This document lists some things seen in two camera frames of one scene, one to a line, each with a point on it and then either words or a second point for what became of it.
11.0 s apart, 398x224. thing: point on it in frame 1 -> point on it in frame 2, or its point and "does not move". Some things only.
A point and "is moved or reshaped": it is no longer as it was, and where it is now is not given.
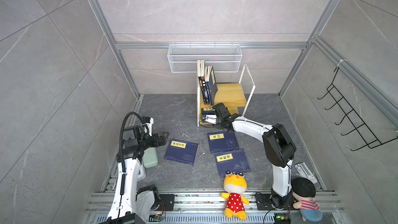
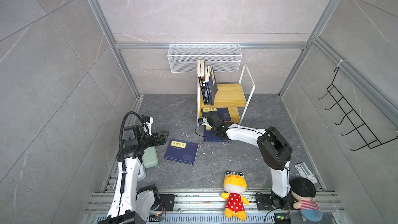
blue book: [208, 69] does not move
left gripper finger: [165, 134] does not move
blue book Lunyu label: [213, 84] does not move
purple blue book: [234, 161] is moved or reshaped
